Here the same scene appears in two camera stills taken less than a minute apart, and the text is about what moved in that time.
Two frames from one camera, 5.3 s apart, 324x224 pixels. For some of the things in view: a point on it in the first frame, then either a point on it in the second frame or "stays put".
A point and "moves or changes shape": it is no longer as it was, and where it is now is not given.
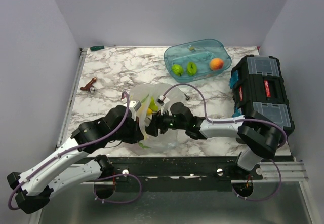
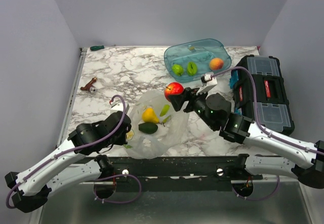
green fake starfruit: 192,68 stays put
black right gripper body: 166,121 -> 197,102
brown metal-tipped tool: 89,86 stays put
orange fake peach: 216,64 stays put
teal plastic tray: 195,61 stays put
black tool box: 259,86 stays put
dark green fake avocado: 152,106 moves or changes shape
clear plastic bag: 156,99 moves or changes shape
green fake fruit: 177,69 stays put
